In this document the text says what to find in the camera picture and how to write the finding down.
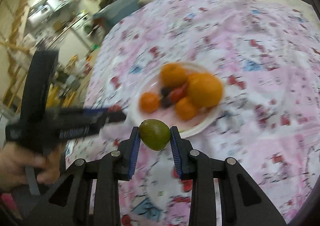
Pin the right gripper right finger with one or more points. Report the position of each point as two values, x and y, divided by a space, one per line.
243 202

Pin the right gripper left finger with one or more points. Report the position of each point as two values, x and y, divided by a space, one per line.
87 193

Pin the green grape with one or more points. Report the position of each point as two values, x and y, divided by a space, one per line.
155 134

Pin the small mandarin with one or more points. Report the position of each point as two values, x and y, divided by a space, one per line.
193 77
185 109
149 102

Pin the large orange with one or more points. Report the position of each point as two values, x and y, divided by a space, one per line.
206 92
173 75

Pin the dark grape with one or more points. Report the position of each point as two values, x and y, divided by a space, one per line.
165 91
165 102

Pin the red cherry tomato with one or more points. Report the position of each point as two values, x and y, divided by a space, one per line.
115 109
178 93

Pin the left hand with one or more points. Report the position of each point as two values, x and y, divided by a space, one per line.
15 158

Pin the yellow wooden rack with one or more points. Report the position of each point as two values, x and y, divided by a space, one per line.
62 89

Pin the pink strawberry plate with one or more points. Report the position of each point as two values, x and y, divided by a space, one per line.
152 83

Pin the teal blue pillow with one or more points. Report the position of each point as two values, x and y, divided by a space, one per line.
112 14

